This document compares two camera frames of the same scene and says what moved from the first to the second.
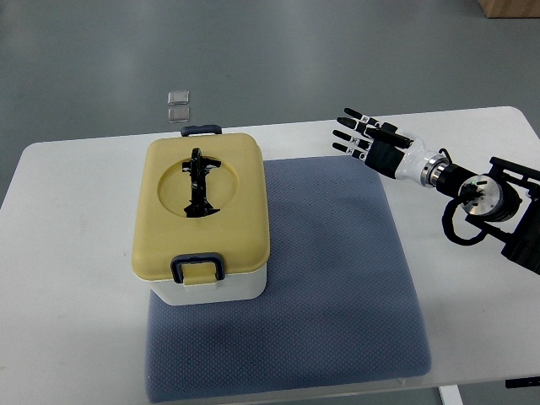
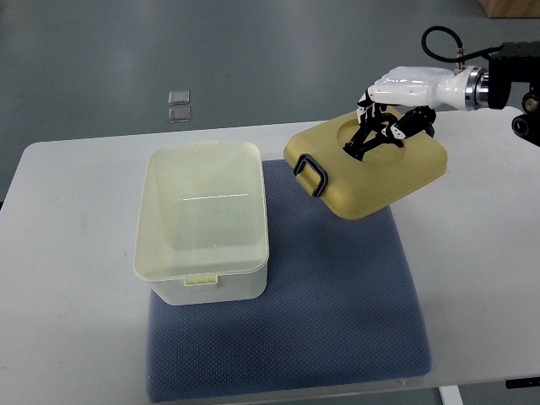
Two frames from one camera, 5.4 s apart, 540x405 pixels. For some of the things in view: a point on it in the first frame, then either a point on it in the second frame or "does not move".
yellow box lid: (201, 193) -> (355, 189)
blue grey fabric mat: (338, 306) does not move
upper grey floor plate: (178, 97) does not move
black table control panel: (521, 382) does not move
